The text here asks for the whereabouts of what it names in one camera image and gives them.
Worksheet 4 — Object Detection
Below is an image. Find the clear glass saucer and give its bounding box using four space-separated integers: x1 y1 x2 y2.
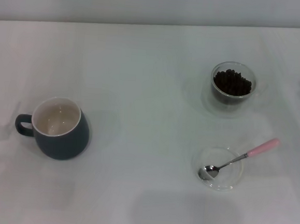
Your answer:
189 144 246 194

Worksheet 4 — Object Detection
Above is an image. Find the clear glass cup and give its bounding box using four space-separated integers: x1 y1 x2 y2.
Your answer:
208 60 261 108

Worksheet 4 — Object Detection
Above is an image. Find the coffee beans heap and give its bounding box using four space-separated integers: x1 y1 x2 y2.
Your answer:
212 67 253 98

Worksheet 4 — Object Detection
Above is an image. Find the pink handled metal spoon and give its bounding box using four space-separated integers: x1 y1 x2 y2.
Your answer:
197 132 281 185

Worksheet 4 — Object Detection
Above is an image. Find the dark teal ceramic mug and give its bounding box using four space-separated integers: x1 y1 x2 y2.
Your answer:
12 93 93 162

